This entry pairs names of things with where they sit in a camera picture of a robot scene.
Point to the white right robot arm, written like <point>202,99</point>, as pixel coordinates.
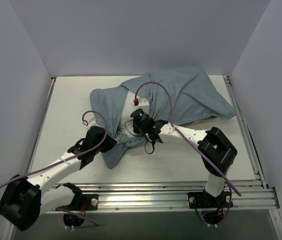
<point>215,149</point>

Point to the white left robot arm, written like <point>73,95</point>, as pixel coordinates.
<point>27,197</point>

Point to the white pillow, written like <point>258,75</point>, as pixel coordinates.
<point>126,123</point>

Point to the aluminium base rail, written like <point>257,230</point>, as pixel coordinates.
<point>173,196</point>

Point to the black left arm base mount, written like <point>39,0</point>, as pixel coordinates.
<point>83,202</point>

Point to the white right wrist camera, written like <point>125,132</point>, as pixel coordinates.
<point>141,103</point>

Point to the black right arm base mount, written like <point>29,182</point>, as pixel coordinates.
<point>203,200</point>

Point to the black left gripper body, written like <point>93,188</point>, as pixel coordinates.
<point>108,144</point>

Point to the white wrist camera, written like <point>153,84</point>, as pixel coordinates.
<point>90,123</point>
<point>141,103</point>

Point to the blue grey pillowcase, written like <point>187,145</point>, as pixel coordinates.
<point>185,95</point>

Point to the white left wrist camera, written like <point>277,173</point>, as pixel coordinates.
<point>90,123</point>

